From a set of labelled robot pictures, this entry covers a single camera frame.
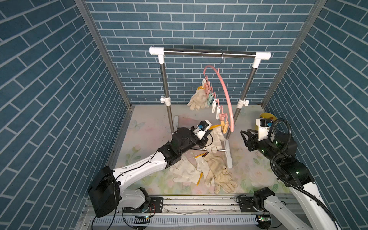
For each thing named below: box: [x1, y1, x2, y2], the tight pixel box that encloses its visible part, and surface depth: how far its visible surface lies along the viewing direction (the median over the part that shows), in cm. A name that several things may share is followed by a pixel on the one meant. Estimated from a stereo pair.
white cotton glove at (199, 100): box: [186, 85, 210, 112], surface depth 86 cm
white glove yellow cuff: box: [195, 152, 211, 188], surface depth 88 cm
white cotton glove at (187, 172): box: [169, 155, 202, 185], surface depth 86 cm
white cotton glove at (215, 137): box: [206, 124, 227, 153], surface depth 75 cm
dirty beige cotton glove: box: [203, 152, 238, 195], surface depth 84 cm
